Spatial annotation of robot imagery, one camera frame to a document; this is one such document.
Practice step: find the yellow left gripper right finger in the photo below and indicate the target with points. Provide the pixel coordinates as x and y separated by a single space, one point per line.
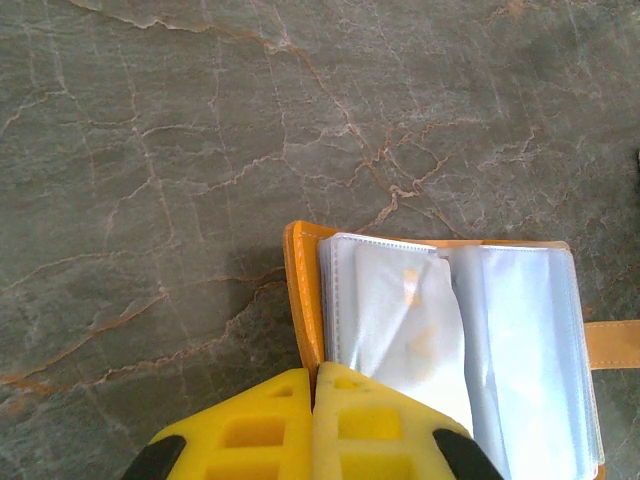
330 415

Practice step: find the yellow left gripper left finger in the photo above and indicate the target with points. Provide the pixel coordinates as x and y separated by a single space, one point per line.
295 425

